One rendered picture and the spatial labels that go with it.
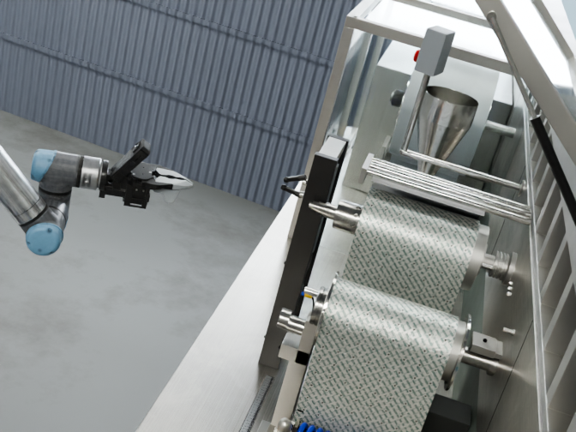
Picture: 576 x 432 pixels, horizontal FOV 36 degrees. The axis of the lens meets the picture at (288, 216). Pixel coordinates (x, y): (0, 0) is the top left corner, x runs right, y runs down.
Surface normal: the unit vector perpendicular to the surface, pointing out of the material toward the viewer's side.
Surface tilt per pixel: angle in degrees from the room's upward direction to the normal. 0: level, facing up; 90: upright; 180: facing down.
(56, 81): 90
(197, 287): 0
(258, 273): 0
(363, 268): 92
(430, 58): 90
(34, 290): 0
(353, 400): 90
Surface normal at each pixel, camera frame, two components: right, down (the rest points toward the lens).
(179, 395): 0.23, -0.88
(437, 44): -0.47, 0.27
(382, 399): -0.22, 0.36
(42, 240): 0.12, 0.45
